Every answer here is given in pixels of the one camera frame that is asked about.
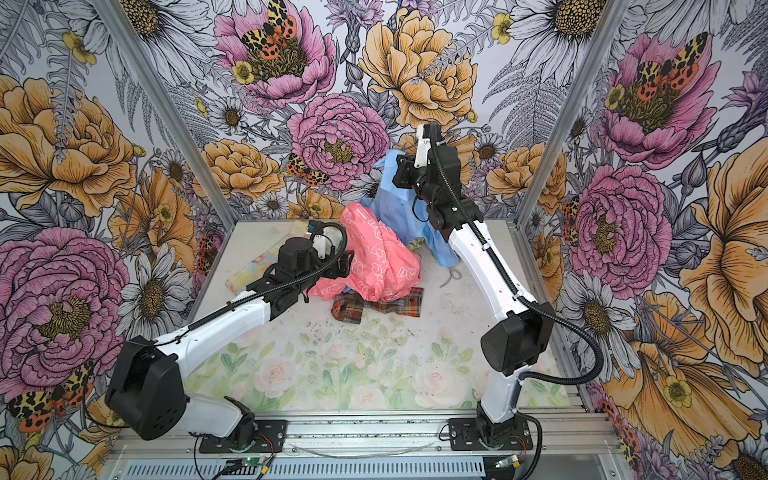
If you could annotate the light blue cloth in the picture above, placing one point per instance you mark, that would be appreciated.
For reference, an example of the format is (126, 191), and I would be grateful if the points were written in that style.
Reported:
(404, 213)

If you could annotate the grey cloth with strings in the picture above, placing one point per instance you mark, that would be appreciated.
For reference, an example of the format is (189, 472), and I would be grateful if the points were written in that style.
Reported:
(454, 274)

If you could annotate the yellow green lemon cloth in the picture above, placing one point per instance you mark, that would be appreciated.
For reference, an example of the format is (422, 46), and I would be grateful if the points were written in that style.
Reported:
(416, 244)

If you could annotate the right small green circuit board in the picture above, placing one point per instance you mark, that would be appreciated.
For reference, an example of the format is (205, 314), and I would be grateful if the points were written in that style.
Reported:
(511, 461)

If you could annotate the left aluminium corner post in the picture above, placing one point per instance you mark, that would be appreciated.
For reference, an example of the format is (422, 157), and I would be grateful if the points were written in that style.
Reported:
(125, 38)

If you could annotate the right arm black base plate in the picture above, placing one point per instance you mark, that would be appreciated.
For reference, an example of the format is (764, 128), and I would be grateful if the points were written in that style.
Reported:
(465, 435)

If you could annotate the small green circuit board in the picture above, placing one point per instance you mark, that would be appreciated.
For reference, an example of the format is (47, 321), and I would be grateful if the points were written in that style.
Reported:
(511, 461)
(249, 465)

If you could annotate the aluminium front rail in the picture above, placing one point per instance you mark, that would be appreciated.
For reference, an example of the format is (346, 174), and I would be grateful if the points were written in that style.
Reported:
(565, 431)

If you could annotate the pink patterned cloth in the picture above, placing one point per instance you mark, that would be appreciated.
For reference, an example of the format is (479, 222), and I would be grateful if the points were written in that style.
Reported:
(383, 268)

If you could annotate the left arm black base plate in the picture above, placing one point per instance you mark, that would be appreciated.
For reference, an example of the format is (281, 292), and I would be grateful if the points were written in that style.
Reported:
(259, 436)

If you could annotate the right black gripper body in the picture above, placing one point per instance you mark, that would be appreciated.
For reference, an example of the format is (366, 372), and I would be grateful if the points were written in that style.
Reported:
(410, 175)

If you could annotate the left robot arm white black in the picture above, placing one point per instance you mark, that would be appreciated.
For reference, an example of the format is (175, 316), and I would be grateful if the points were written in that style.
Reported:
(147, 391)

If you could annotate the aluminium corner post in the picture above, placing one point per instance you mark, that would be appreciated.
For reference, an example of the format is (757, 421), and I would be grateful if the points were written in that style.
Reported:
(599, 48)
(125, 38)

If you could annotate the pale floral cloth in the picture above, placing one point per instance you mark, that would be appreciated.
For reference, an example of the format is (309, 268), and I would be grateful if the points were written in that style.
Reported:
(256, 248)

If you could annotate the left small green circuit board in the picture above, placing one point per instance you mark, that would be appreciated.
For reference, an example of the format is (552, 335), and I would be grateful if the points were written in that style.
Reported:
(249, 465)

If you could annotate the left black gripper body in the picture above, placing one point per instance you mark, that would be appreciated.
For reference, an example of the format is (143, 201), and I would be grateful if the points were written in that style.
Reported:
(331, 271)

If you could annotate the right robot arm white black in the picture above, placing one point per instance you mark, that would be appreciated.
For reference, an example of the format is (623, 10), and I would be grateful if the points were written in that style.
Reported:
(522, 329)

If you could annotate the right aluminium corner post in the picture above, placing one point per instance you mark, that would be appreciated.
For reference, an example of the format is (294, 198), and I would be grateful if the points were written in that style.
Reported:
(599, 48)

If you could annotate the white vented cable duct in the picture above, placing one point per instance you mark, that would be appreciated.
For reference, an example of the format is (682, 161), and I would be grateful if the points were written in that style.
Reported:
(317, 468)

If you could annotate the red plaid cloth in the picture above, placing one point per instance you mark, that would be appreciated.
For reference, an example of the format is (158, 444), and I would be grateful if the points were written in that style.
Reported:
(349, 305)

